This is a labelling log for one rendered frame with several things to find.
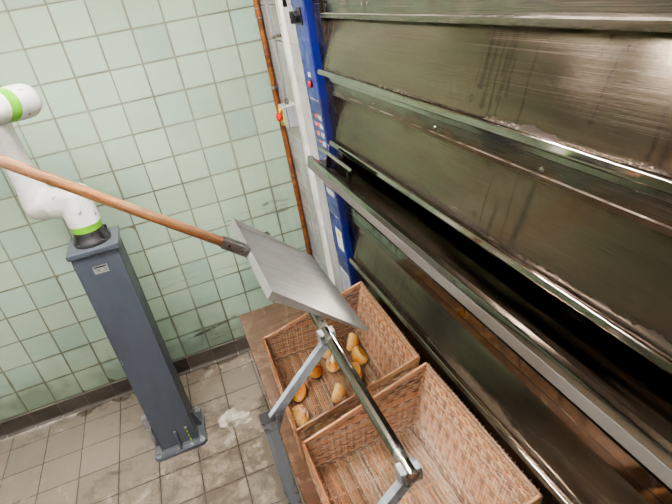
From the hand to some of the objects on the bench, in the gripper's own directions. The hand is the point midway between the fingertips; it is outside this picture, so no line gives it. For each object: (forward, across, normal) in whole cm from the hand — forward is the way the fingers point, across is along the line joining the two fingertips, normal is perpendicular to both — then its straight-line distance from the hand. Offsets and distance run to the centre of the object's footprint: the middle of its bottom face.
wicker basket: (+57, +42, -161) cm, 176 cm away
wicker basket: (-2, +41, -162) cm, 168 cm away
